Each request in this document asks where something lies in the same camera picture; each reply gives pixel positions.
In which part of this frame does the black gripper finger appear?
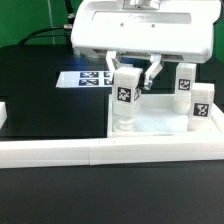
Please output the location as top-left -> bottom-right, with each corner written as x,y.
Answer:
106,51 -> 121,83
144,54 -> 164,90

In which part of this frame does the white square tabletop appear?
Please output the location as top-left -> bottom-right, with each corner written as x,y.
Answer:
107,94 -> 224,138

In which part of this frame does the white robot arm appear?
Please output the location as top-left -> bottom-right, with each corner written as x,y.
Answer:
71,0 -> 222,89

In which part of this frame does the white sheet with tag markers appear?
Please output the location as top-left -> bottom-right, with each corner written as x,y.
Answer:
56,71 -> 111,88

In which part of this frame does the white front fence bar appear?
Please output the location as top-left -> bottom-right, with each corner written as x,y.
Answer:
0,136 -> 224,168

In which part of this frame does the white fence bar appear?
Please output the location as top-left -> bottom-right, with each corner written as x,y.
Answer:
0,102 -> 7,129
0,136 -> 224,168

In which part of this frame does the white left fence bar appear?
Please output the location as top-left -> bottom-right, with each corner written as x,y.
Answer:
0,102 -> 7,129

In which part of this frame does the black cable at base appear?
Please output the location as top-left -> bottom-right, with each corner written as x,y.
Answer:
17,0 -> 75,46

